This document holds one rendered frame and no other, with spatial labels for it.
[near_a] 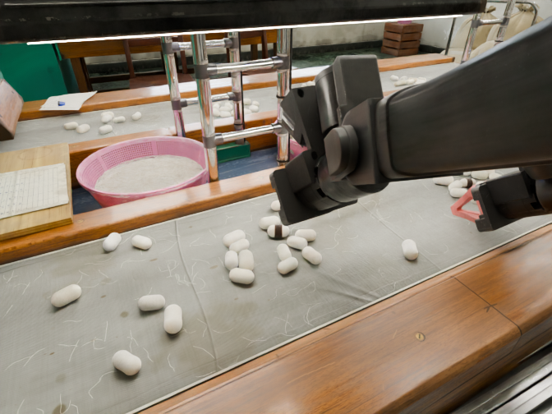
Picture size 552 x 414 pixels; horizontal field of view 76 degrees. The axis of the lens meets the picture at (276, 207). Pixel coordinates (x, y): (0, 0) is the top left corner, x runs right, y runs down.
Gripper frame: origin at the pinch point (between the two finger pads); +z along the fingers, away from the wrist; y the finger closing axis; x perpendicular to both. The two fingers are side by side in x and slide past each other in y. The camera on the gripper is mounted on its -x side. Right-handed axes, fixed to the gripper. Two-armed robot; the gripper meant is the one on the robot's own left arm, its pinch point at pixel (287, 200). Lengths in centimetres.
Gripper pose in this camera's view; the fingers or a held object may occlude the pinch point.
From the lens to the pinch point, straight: 50.9
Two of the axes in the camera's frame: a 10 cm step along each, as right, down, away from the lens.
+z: -3.5, 1.6, 9.2
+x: 3.0, 9.5, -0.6
